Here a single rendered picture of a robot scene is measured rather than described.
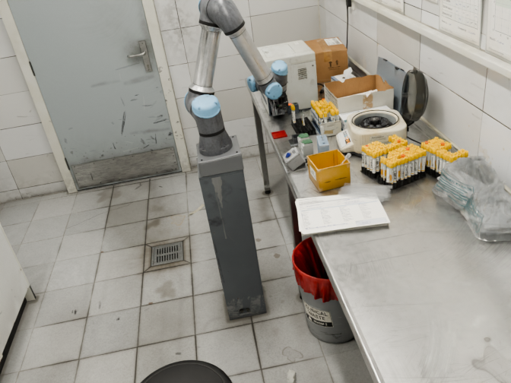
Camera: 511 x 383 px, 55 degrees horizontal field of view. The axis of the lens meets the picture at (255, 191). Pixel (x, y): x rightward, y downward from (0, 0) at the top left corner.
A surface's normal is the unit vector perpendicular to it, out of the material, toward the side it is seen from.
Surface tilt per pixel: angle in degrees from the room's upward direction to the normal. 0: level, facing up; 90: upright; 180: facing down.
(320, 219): 0
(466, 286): 0
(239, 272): 90
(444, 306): 0
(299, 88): 90
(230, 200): 90
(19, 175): 90
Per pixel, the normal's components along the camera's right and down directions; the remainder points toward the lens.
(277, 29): 0.15, 0.49
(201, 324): -0.13, -0.85
